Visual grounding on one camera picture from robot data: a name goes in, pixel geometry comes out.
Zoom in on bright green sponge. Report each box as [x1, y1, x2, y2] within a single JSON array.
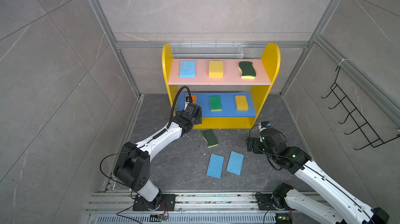
[[209, 95, 223, 112]]

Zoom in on blue sponge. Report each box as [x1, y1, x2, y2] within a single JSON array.
[[206, 154, 224, 179], [227, 151, 244, 176], [179, 60, 196, 78]]

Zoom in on yellow sponge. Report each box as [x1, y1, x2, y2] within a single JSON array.
[[208, 60, 224, 78], [235, 95, 249, 111]]

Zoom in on green scouring sponge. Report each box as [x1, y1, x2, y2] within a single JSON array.
[[201, 129, 218, 148], [239, 61, 256, 80]]

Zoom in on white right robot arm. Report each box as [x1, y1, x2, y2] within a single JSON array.
[[246, 122, 390, 224]]

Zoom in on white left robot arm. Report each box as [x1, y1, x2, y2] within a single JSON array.
[[113, 103, 202, 210]]

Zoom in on pink upper shelf board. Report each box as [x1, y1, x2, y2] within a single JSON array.
[[164, 59, 271, 86]]

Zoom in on black corrugated cable conduit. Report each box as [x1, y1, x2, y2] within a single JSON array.
[[165, 85, 192, 131]]

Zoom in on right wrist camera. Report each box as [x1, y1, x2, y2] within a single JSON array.
[[260, 121, 270, 129]]

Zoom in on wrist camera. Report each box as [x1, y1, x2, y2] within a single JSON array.
[[185, 94, 193, 103], [260, 121, 270, 129]]

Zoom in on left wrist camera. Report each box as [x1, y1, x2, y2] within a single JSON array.
[[185, 94, 193, 103]]

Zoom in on wire mesh basket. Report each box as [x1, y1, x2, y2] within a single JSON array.
[[171, 43, 244, 59]]

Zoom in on black wire hook rack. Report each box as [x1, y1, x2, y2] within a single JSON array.
[[321, 66, 400, 151]]

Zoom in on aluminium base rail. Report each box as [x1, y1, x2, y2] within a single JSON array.
[[84, 190, 343, 224]]

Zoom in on aluminium frame profile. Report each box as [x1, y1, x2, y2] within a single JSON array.
[[89, 0, 141, 99]]

